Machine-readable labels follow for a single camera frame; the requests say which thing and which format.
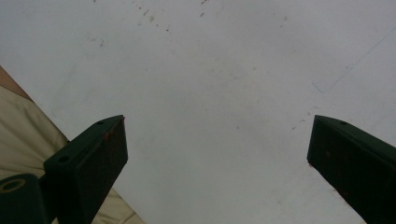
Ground white table mat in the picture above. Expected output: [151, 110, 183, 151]
[0, 0, 396, 224]

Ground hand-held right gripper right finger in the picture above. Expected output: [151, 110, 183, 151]
[305, 114, 396, 224]

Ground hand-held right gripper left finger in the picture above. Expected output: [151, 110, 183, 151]
[42, 114, 129, 224]

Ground beige shorts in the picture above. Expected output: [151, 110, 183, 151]
[0, 85, 148, 224]

